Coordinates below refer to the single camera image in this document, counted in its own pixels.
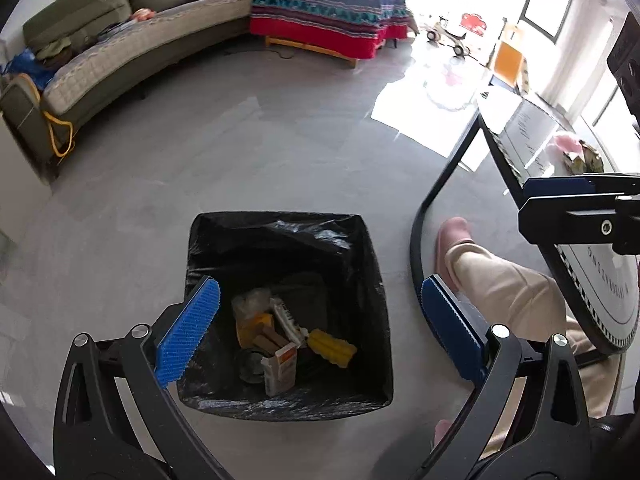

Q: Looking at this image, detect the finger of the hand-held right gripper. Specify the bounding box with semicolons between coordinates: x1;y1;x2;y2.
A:
518;194;640;257
523;172;640;199

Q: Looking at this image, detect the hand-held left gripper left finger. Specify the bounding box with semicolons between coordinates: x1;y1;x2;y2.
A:
52;276;236;480

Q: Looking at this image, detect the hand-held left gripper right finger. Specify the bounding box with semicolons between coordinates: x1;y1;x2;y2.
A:
410;274;594;480

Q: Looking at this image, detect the patterned wrapper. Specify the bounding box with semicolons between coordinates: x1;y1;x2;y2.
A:
562;142;605;175

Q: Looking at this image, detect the pink clear plastic bag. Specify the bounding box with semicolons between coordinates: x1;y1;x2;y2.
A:
549;131;585;155

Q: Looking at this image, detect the clear plastic jar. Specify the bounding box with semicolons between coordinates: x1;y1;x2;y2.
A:
237;347;273;383

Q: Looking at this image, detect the brown paper package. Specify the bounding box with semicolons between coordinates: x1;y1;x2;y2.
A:
252;327;291;357

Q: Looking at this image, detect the bin with black liner bag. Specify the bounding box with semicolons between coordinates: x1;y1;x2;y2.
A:
176;211;394;422

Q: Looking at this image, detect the white printed snack packet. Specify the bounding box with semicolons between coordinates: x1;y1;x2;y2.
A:
270;296;308;348

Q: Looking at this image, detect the white orange medicine box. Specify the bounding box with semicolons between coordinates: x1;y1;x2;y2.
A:
262;342;298;397

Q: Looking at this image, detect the person's beige trouser leg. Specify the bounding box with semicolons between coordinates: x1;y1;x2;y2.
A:
442;240;626;461

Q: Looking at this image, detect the pink slipper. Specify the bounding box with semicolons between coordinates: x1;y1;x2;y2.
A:
432;417;454;448
436;216;476;293

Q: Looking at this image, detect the dark framed window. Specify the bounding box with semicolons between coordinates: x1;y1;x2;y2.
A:
520;0;576;46

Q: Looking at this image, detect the yellow toy slide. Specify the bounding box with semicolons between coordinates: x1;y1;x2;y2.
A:
492;22;526;88

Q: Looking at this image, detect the white round play mat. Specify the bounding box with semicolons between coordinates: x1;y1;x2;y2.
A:
425;67;476;111

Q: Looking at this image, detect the white ride-on toy car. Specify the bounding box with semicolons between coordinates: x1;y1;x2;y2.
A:
425;20;473;58

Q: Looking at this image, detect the wooden low table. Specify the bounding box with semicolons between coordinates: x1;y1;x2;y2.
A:
264;34;401;68

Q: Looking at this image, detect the dark patterned blanket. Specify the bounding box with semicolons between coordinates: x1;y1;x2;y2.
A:
249;0;416;61

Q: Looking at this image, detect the quilted beige sofa cover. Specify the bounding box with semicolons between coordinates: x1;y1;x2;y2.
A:
42;0;253;126

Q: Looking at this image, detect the blue bag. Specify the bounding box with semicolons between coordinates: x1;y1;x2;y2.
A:
5;50;56;91

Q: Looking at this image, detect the olive cloth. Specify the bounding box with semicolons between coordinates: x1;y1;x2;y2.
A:
35;37;76;61

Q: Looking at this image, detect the green sofa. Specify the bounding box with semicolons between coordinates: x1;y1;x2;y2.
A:
0;0;261;181

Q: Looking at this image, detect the yellow cord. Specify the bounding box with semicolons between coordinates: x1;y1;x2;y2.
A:
27;75;76;158

